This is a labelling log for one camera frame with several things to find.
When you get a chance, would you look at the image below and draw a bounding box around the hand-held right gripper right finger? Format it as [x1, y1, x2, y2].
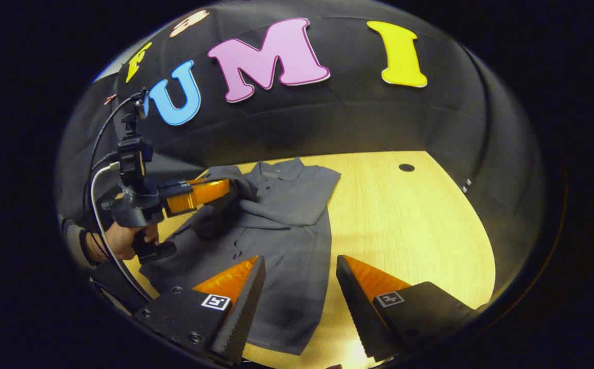
[335, 255, 482, 362]

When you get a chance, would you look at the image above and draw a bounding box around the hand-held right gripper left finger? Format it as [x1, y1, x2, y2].
[133, 255, 267, 365]

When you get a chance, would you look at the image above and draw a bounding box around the grey button shirt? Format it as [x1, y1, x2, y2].
[138, 157, 342, 356]

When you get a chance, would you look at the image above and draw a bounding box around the black backdrop cloth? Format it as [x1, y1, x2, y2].
[53, 0, 546, 308]

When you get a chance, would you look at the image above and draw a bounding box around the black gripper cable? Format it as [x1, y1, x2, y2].
[83, 94, 144, 226]

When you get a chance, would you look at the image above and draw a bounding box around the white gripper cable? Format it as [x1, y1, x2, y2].
[90, 162, 153, 303]

